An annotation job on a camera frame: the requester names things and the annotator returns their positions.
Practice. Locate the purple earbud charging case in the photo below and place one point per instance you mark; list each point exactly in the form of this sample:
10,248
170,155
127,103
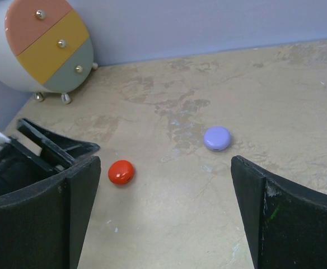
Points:
217,138

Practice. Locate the orange earbud charging case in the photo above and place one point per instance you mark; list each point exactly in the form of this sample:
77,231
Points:
121,172

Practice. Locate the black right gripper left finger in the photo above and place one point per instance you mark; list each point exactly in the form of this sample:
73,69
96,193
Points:
44,225

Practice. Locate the round tricolour drawer cabinet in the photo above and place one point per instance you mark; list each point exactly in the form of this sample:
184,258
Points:
45,47

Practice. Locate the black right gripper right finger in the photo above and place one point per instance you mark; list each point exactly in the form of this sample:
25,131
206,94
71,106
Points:
285,223

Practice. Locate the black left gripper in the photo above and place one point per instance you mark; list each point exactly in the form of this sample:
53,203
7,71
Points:
20,167

